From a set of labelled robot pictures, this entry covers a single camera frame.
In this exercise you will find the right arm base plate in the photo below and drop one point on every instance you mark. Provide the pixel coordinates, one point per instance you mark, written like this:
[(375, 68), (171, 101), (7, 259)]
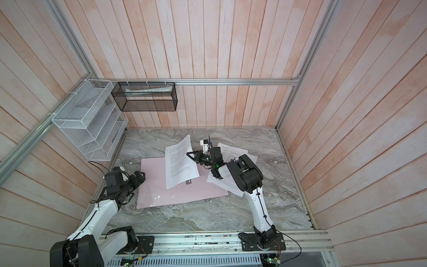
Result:
[(251, 242)]

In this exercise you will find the printed paper sheet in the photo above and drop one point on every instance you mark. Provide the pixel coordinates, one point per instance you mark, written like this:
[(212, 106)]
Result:
[(179, 167), (230, 185), (229, 153)]

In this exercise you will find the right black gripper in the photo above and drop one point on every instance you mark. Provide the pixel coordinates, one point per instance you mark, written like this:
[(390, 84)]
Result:
[(199, 157)]

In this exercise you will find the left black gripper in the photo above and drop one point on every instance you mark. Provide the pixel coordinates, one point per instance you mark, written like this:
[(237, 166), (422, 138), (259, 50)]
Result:
[(135, 181)]

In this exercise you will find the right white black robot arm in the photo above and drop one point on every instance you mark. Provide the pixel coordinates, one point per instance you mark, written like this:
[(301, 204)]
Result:
[(263, 225)]

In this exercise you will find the white perforated cable duct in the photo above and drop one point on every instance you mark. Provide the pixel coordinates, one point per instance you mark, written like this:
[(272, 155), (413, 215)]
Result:
[(236, 260)]

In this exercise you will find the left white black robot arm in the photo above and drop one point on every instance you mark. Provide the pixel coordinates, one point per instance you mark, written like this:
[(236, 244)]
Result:
[(81, 249)]

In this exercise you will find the pink file folder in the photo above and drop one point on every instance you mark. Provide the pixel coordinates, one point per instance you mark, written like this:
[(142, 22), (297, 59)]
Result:
[(153, 191)]

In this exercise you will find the left aluminium frame bar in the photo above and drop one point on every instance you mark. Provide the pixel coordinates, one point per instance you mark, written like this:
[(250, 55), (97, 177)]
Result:
[(16, 157)]

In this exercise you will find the horizontal aluminium back bar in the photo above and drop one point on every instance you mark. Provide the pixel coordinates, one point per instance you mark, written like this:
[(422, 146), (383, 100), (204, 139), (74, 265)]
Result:
[(216, 82)]

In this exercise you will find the right aluminium frame post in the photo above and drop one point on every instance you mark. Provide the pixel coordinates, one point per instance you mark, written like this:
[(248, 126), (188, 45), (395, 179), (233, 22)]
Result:
[(329, 15)]

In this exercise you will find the white wire mesh shelf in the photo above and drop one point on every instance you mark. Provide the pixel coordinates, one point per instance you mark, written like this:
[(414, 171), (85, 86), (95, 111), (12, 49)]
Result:
[(94, 126)]

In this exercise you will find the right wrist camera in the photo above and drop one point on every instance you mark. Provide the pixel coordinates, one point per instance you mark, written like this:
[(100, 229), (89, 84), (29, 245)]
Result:
[(206, 146)]

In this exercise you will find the aluminium front rail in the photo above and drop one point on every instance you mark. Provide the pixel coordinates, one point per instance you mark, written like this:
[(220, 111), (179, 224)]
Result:
[(228, 242)]

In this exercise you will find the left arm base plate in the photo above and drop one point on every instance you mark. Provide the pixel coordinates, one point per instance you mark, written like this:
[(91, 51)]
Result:
[(145, 244)]

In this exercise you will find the black mesh wall basket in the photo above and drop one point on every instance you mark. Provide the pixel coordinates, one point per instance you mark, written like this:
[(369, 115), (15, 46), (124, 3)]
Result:
[(145, 96)]

